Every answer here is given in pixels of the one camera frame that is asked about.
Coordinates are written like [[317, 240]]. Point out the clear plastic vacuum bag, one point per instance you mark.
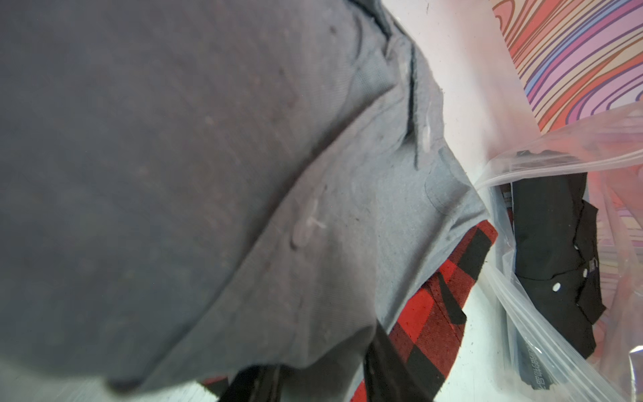
[[539, 364]]

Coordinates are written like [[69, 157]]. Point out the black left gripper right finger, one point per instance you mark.
[[386, 377]]

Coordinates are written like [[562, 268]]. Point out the grey shirt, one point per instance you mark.
[[193, 188]]

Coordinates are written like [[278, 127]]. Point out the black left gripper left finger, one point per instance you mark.
[[256, 384]]

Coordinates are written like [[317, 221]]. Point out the red black plaid shirt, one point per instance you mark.
[[427, 334]]

